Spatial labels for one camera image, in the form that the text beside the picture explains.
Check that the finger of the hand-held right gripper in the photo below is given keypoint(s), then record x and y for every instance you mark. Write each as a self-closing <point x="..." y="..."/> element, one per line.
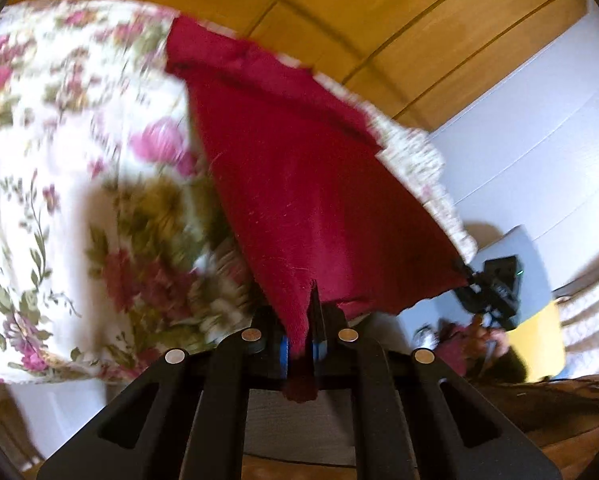
<point x="463" y="269"/>

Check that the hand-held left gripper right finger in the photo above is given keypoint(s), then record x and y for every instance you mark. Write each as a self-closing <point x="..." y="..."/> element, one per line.
<point x="321" y="350"/>

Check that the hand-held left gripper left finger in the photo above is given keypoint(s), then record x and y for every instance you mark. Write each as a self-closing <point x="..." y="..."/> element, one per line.
<point x="283" y="352"/>

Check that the dark red knit sweater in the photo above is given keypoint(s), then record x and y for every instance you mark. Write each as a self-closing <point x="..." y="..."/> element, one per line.
<point x="304" y="170"/>

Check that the person's right hand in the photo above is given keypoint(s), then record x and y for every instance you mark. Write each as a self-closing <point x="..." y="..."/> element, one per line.
<point x="485" y="342"/>

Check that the yellow box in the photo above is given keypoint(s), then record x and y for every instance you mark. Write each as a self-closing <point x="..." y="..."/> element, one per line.
<point x="542" y="345"/>

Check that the grey cloth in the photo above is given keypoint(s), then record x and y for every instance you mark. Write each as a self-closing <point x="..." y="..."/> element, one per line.
<point x="299" y="425"/>

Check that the white striped cloth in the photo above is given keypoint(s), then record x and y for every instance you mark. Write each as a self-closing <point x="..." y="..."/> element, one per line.
<point x="587" y="325"/>

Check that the brown wooden furniture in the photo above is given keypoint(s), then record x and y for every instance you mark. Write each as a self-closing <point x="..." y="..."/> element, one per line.
<point x="554" y="410"/>

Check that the white bed base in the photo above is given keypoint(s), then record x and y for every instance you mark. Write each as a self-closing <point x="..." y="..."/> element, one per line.
<point x="69" y="420"/>

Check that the wooden panelled wardrobe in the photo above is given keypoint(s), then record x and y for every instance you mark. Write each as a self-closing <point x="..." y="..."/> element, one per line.
<point x="379" y="10"/>

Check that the floral printed bed blanket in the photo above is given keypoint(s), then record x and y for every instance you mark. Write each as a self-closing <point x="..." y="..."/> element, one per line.
<point x="79" y="160"/>

